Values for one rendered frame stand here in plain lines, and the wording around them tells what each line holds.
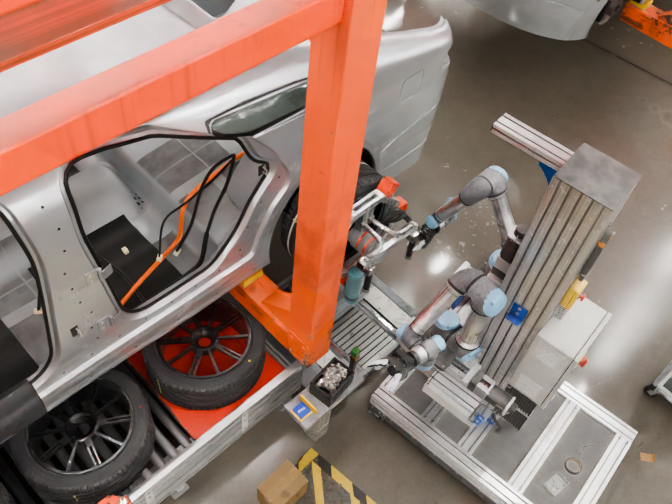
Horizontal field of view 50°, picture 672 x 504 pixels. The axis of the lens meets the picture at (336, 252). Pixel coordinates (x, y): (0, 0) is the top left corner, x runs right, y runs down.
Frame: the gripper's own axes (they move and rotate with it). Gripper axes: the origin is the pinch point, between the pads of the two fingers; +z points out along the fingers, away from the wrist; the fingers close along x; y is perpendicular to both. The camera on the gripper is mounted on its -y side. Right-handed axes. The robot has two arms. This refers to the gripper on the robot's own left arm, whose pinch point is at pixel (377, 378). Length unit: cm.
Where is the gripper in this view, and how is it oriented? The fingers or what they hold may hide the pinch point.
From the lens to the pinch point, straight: 300.6
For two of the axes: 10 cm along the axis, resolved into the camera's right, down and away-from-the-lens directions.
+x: -5.9, -5.9, 5.5
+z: -8.1, 4.2, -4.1
